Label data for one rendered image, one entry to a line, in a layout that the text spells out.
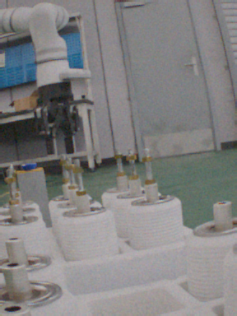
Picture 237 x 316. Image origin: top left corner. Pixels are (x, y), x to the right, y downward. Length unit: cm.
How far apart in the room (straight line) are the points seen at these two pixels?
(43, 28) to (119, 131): 483
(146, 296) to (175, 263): 21
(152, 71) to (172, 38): 52
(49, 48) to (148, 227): 45
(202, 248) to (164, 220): 30
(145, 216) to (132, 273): 10
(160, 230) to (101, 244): 10
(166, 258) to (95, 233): 12
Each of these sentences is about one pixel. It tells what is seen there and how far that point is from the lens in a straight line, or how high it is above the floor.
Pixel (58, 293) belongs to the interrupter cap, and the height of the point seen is 25.
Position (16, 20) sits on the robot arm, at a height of 68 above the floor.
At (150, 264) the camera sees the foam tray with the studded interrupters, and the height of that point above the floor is 16.
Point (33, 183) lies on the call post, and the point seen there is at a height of 28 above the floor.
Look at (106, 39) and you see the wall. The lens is 593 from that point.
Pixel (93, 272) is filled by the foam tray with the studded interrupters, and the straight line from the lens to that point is 77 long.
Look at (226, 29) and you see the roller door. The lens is 591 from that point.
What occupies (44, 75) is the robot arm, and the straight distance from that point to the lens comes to 103.
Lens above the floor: 38
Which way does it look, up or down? 3 degrees down
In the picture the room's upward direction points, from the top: 8 degrees counter-clockwise
